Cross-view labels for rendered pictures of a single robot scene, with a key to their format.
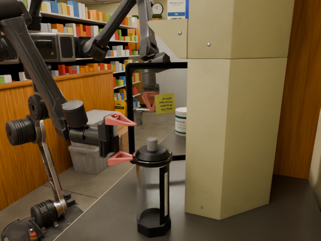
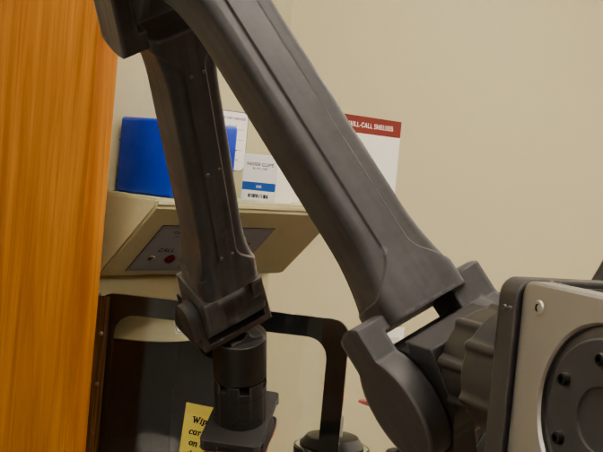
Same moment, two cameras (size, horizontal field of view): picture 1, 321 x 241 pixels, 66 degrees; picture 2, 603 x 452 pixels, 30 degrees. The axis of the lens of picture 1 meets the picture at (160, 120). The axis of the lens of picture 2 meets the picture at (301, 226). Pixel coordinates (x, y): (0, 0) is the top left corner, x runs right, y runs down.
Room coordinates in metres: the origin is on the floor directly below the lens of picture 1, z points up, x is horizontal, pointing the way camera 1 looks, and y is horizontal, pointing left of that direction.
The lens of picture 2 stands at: (2.14, 0.50, 1.56)
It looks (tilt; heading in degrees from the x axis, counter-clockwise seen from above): 3 degrees down; 200
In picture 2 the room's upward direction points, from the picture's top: 5 degrees clockwise
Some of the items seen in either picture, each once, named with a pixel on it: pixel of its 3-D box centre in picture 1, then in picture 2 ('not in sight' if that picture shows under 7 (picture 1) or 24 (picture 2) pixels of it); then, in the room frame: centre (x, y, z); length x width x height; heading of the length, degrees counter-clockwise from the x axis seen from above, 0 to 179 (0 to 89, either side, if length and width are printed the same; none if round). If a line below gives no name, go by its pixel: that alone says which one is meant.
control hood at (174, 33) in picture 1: (183, 41); (219, 239); (0.85, -0.08, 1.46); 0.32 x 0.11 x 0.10; 159
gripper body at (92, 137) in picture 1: (99, 136); not in sight; (0.68, 0.18, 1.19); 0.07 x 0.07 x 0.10; 69
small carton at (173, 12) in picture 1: (176, 11); (267, 178); (0.77, -0.05, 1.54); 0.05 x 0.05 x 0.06; 85
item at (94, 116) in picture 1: (94, 128); not in sight; (2.98, 0.82, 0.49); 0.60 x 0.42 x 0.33; 159
